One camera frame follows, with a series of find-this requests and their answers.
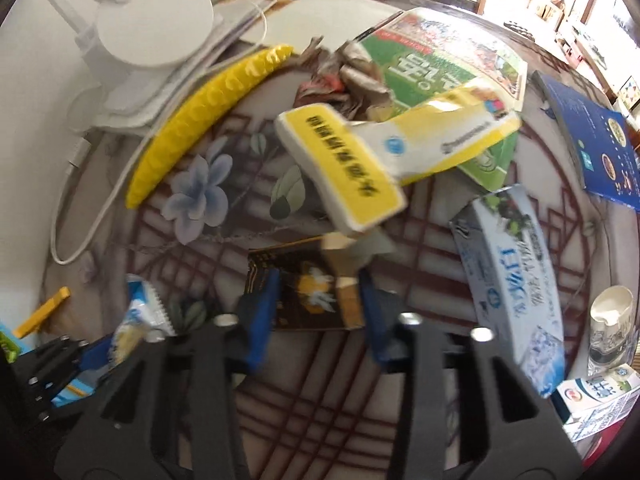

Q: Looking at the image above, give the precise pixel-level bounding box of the blue white snack wrapper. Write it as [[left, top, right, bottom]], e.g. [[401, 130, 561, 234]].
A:
[[108, 274, 177, 366]]

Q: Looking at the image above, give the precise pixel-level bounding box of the dark brown snack box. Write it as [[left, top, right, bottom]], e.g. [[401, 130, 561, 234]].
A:
[[245, 233, 364, 332]]

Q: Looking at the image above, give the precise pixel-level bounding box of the crumpled brown paper trash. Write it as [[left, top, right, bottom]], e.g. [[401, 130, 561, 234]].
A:
[[293, 36, 395, 122]]

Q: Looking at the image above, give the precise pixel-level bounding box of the yellow clip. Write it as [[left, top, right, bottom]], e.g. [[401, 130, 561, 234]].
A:
[[13, 287, 70, 339]]

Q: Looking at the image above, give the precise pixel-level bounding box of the small milk carton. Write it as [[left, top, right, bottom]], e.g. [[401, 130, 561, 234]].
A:
[[550, 364, 639, 443]]

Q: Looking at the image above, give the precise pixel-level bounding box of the white paper cup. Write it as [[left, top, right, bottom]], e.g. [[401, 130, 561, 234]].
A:
[[588, 285, 636, 377]]

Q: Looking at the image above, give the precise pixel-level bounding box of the yellow corn-shaped toy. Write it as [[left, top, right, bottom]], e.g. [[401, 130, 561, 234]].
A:
[[125, 44, 294, 209]]

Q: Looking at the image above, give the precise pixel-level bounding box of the yellow white tissue pack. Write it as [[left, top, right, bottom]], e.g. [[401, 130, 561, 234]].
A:
[[274, 78, 521, 236]]

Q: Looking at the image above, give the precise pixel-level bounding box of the blue book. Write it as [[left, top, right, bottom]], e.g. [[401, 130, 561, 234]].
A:
[[532, 70, 639, 210]]

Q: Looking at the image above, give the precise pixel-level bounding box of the white desk lamp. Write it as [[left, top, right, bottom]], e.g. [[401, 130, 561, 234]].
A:
[[48, 0, 217, 115]]

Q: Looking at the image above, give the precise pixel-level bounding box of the green magazine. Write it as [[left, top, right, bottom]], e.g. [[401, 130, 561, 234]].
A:
[[359, 8, 527, 191]]

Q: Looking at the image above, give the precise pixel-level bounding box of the white paper stack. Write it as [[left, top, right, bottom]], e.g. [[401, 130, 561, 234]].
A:
[[92, 0, 398, 136]]

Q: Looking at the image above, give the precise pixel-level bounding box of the white power cable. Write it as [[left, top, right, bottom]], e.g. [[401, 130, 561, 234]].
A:
[[48, 4, 271, 266]]

